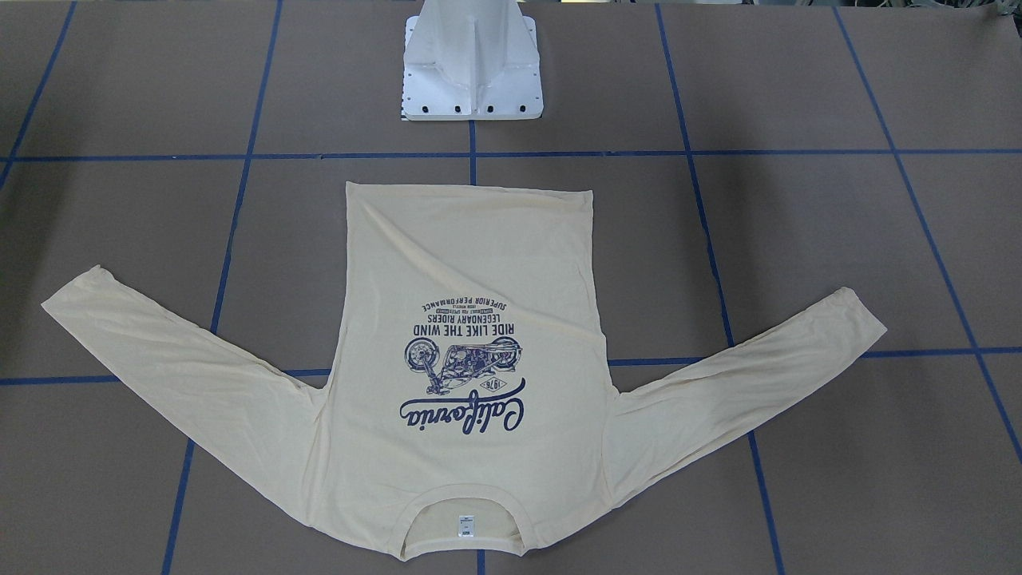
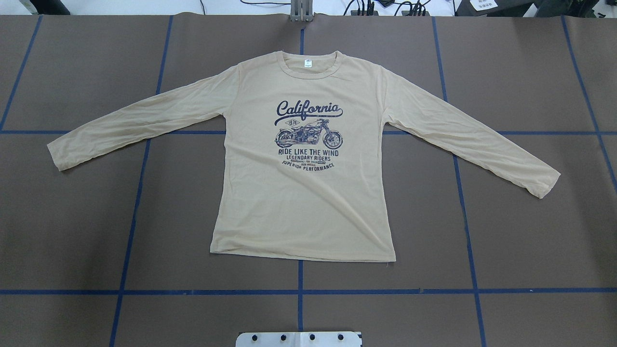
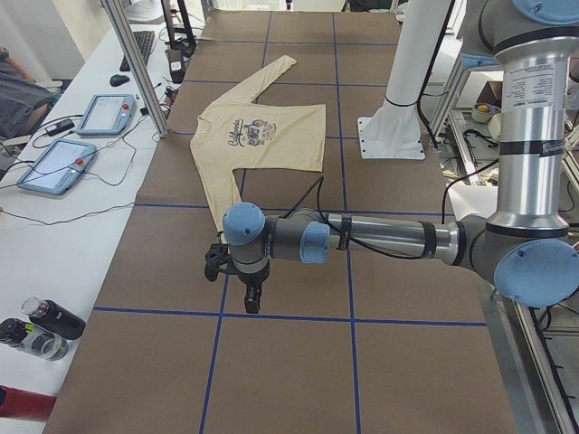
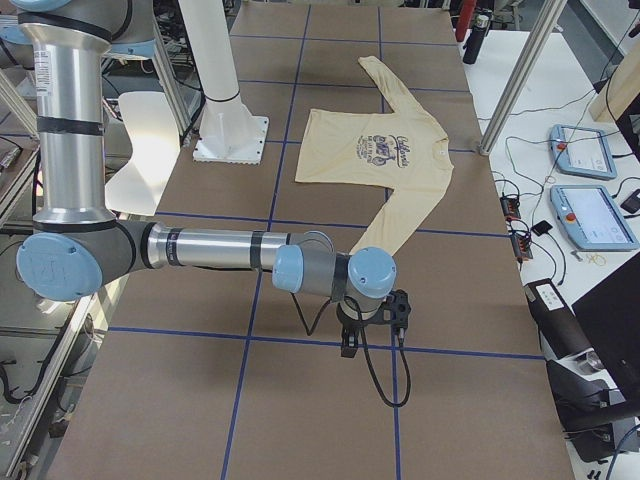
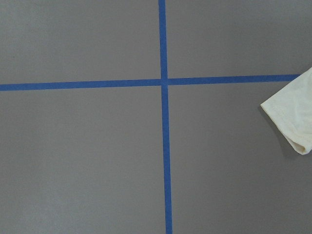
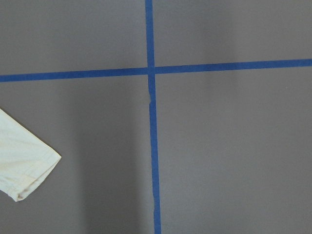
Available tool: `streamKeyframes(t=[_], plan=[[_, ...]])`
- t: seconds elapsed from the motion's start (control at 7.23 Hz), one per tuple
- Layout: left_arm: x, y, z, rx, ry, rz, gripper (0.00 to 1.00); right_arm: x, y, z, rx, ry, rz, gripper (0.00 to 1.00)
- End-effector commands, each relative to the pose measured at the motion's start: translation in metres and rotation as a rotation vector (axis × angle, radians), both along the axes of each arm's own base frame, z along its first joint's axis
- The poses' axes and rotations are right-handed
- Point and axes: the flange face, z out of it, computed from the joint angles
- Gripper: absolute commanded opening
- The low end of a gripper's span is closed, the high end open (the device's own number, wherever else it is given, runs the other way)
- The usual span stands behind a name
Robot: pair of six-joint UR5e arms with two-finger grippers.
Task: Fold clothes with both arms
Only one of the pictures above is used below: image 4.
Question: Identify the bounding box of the beige long-sleeve printed shirt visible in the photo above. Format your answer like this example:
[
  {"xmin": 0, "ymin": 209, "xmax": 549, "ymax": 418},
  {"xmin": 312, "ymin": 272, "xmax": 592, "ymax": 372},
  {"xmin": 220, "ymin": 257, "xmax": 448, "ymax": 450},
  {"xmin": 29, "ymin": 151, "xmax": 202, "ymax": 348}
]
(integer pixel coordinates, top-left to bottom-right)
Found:
[{"xmin": 295, "ymin": 56, "xmax": 453, "ymax": 255}]

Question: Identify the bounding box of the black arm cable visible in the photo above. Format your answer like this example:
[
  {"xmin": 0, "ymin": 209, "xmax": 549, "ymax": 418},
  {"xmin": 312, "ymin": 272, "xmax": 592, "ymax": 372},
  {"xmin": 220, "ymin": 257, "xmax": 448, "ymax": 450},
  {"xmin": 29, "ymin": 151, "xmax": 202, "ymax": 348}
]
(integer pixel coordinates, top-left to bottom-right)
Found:
[{"xmin": 291, "ymin": 292, "xmax": 413, "ymax": 408}]

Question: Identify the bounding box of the lower blue teach pendant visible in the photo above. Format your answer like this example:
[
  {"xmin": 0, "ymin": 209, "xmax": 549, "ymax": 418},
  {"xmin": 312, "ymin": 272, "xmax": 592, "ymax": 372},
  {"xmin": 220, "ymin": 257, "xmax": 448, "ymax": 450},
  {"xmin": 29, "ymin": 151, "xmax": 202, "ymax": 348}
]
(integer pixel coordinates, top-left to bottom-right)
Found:
[{"xmin": 550, "ymin": 185, "xmax": 639, "ymax": 252}]

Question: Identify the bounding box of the white chair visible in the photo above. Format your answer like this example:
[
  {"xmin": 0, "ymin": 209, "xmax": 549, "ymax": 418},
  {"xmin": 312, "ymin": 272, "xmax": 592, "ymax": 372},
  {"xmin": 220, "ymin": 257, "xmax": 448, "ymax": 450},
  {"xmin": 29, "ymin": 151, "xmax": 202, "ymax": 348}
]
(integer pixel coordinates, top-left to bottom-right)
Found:
[{"xmin": 105, "ymin": 91, "xmax": 181, "ymax": 216}]

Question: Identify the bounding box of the black monitor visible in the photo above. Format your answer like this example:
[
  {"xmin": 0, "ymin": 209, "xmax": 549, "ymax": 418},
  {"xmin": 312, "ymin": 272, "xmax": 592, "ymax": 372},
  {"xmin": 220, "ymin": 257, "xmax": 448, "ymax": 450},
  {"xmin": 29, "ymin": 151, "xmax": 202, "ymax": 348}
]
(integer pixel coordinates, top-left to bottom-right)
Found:
[{"xmin": 572, "ymin": 256, "xmax": 639, "ymax": 398}]

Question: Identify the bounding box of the black water bottle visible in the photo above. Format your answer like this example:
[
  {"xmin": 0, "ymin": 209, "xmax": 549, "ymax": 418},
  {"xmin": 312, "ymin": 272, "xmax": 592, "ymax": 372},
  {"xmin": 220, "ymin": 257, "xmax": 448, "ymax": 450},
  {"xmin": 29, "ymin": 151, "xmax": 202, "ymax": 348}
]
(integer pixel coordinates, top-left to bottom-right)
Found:
[{"xmin": 462, "ymin": 14, "xmax": 490, "ymax": 65}]

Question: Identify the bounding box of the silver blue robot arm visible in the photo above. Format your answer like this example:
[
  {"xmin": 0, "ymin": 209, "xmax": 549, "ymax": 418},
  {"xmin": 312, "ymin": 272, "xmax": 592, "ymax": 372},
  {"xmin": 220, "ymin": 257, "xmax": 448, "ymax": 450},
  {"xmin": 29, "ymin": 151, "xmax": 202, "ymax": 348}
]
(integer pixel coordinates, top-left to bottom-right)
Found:
[{"xmin": 16, "ymin": 1, "xmax": 410, "ymax": 358}]

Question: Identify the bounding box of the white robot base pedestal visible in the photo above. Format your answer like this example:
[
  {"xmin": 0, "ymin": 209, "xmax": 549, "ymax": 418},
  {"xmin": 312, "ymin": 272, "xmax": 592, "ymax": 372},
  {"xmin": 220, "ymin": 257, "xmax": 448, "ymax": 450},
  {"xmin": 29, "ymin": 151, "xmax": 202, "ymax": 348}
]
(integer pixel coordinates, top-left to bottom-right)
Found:
[{"xmin": 179, "ymin": 0, "xmax": 269, "ymax": 165}]

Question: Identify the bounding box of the aluminium frame post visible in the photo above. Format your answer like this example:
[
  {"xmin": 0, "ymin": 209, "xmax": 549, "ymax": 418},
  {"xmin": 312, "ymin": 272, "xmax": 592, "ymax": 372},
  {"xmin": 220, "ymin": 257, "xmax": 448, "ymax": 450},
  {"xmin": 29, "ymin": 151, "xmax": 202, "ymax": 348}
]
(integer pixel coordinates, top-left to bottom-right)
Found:
[{"xmin": 478, "ymin": 0, "xmax": 567, "ymax": 156}]

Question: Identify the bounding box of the upper blue teach pendant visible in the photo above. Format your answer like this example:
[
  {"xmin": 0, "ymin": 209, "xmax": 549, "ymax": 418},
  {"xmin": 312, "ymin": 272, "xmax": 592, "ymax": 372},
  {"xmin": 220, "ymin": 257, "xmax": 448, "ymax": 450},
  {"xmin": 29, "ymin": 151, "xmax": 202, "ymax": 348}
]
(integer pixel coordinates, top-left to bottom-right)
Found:
[{"xmin": 549, "ymin": 124, "xmax": 617, "ymax": 180}]

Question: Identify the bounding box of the blue teach pendant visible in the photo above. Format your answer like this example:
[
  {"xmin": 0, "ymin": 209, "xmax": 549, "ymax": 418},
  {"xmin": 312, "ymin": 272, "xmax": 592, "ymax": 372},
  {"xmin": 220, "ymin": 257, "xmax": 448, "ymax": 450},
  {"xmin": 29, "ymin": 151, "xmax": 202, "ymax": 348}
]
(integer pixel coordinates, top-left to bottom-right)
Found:
[
  {"xmin": 550, "ymin": 185, "xmax": 639, "ymax": 252},
  {"xmin": 549, "ymin": 124, "xmax": 617, "ymax": 180}
]

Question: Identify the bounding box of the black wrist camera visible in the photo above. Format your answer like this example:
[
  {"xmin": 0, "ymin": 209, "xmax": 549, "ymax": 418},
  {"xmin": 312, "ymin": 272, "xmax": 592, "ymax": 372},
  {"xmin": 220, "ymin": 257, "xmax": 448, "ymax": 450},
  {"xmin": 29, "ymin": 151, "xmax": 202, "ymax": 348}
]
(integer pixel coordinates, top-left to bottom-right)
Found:
[{"xmin": 381, "ymin": 289, "xmax": 411, "ymax": 336}]

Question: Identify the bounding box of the black cylinder with label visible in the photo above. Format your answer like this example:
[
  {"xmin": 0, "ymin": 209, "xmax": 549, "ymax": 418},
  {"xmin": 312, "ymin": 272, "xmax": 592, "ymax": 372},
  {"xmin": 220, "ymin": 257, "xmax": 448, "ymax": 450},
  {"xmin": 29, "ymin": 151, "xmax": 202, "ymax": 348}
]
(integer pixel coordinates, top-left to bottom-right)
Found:
[{"xmin": 524, "ymin": 279, "xmax": 592, "ymax": 367}]

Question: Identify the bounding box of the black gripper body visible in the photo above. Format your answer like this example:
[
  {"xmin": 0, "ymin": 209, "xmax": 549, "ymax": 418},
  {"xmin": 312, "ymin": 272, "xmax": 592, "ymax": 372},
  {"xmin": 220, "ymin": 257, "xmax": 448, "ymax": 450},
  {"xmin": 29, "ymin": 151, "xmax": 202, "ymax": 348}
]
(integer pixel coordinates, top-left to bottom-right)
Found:
[{"xmin": 337, "ymin": 305, "xmax": 364, "ymax": 345}]

